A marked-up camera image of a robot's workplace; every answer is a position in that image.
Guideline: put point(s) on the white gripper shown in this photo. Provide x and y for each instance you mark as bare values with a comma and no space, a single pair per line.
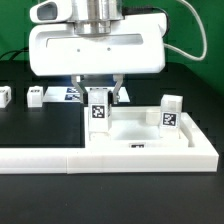
94,37

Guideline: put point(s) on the white square table top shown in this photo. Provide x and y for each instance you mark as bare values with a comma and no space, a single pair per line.
132,127

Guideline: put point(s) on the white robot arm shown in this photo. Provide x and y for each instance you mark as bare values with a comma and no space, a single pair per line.
95,37

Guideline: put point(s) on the white marker sheet with tags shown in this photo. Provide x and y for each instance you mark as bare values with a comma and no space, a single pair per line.
70,94

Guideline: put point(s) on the white L-shaped obstacle fence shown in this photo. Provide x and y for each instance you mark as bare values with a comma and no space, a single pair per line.
199,156

